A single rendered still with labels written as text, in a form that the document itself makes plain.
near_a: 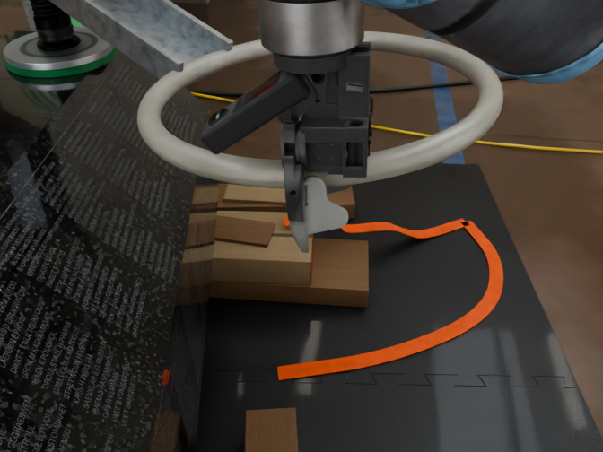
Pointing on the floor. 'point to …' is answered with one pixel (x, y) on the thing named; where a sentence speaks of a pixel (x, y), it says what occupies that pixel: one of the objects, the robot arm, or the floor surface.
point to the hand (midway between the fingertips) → (301, 226)
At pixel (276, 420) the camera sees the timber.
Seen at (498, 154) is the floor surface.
